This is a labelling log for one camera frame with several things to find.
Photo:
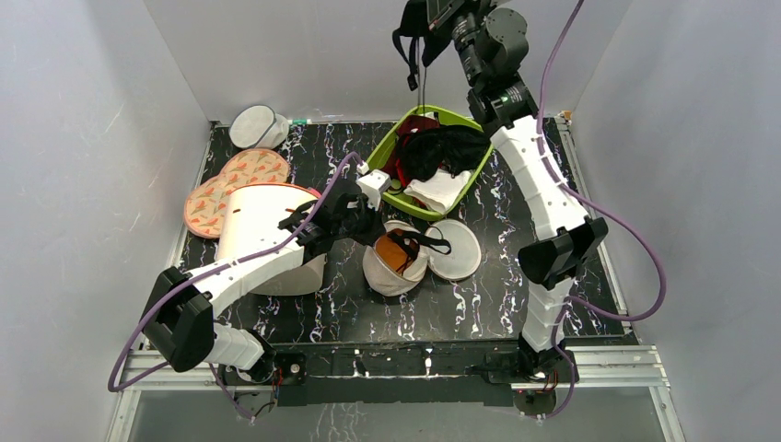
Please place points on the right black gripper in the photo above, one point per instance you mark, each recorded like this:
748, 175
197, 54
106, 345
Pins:
417, 30

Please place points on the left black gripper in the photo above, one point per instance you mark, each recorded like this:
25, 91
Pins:
376, 224

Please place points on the orange bra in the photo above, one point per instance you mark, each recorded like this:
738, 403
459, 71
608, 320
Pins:
398, 250

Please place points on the beige mesh cylindrical laundry bag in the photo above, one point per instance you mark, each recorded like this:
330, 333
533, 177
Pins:
448, 249

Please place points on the black strappy bra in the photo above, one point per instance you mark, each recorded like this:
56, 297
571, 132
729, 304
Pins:
423, 34

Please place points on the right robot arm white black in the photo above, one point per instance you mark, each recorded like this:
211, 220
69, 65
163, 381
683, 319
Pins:
491, 43

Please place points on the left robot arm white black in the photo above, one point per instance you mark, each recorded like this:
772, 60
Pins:
180, 315

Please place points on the black lace bra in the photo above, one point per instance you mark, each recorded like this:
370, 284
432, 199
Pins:
454, 148

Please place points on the white grey-trimmed mesh bag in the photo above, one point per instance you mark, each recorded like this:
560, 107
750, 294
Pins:
259, 126

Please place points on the floral peach bra wash bag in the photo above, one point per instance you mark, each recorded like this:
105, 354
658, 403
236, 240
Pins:
206, 207

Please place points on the green plastic basket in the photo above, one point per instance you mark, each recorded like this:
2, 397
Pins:
379, 156

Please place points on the dark red garment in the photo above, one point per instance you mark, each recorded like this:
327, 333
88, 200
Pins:
398, 166

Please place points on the white folded garment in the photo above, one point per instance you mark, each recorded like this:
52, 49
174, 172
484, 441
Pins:
440, 193

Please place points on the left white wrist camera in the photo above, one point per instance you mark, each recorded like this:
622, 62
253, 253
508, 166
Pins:
373, 183

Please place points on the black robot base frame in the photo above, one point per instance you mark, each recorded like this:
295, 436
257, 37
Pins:
500, 373

